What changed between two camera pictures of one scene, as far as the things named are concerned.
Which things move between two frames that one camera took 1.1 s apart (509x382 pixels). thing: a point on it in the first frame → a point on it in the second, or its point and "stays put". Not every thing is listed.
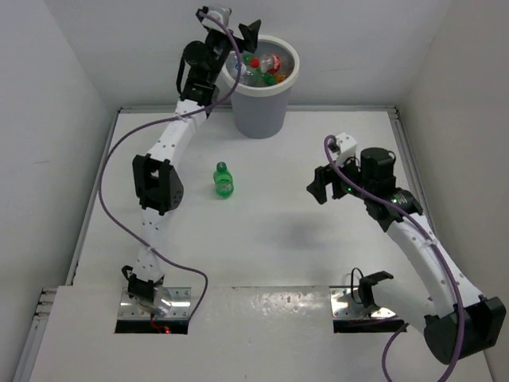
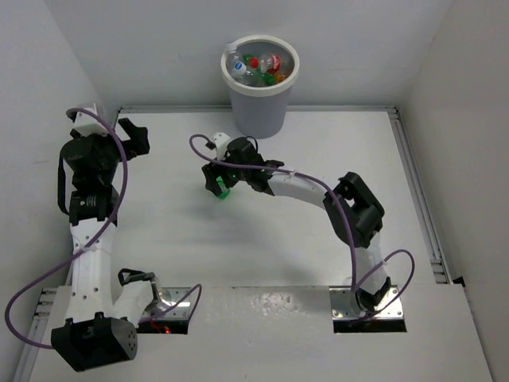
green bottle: [223, 181] stays put
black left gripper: [245, 41] → [136, 145]
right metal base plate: [345, 306] stays put
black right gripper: [324, 175] → [213, 170]
